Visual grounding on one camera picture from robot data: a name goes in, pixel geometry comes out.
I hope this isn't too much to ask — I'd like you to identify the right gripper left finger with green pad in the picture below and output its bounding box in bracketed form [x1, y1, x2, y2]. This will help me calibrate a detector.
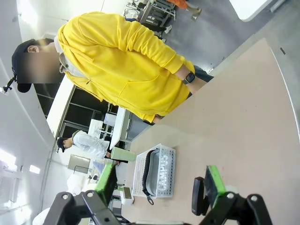
[43, 163, 122, 225]

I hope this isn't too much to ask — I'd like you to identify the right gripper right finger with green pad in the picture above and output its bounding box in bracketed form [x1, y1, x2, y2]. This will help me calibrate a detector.
[201, 165, 274, 225]

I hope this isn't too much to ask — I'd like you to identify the small white box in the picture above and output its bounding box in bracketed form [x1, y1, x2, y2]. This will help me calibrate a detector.
[120, 186, 135, 207]

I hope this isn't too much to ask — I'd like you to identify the person's left forearm yellow sleeve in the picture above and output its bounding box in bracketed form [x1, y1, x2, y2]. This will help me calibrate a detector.
[140, 28, 196, 75]

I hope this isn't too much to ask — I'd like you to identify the white perforated plastic basket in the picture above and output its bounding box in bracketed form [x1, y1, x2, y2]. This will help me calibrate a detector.
[132, 143, 176, 199]

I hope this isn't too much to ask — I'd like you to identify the person's left hand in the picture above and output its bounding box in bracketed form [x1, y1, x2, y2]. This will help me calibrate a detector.
[187, 79, 204, 97]

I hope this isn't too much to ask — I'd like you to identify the pale green cup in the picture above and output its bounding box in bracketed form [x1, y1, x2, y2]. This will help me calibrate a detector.
[110, 147, 136, 162]

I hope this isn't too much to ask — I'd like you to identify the grey flat panel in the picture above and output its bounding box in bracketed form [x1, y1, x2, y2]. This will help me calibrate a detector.
[67, 154, 91, 174]

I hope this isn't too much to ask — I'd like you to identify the background person in white shirt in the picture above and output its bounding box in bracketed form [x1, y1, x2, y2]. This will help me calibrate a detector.
[57, 130, 110, 159]

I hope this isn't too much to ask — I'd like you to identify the long white background table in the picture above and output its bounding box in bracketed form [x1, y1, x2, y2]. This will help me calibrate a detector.
[109, 107, 131, 150]

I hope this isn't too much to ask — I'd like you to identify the black smartwatch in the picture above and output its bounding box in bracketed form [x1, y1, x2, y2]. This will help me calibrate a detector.
[184, 70, 196, 84]

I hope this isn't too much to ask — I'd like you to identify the person in yellow hoodie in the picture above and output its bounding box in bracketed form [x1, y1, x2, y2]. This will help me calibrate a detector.
[11, 11, 214, 125]

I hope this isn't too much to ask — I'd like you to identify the black cap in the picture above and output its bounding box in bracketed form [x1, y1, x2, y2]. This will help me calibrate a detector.
[11, 38, 38, 94]

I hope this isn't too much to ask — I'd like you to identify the grey metal rack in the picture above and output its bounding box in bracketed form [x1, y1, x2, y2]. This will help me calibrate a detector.
[138, 0, 176, 25]

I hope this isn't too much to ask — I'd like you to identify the background person in orange jacket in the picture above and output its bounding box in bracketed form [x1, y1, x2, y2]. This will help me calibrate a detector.
[168, 0, 203, 20]

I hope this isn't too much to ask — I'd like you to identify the black strap with ring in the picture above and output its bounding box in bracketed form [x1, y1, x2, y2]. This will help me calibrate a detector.
[142, 149, 165, 206]

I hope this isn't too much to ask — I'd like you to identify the black camera on mount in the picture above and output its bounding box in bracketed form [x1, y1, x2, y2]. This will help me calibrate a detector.
[0, 74, 18, 95]

